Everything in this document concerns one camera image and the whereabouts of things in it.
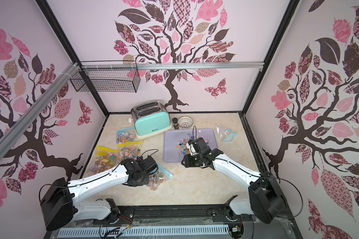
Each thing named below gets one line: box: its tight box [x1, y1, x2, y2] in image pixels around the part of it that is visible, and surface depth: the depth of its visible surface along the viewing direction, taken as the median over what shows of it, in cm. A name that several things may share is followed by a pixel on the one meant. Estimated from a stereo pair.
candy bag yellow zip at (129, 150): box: [117, 140, 143, 163], surface depth 99 cm
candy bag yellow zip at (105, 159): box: [87, 145, 121, 177], surface depth 94 cm
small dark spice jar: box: [171, 117, 180, 130], surface depth 106 cm
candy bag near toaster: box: [116, 125, 136, 144], surface depth 106 cm
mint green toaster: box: [130, 100, 173, 140], surface depth 101 cm
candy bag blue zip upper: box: [147, 162, 174, 191], surface depth 86 cm
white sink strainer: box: [178, 116, 194, 128], surface depth 113 cm
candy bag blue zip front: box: [215, 123, 238, 143], surface depth 106 cm
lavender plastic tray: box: [163, 128, 218, 163], surface depth 104 cm
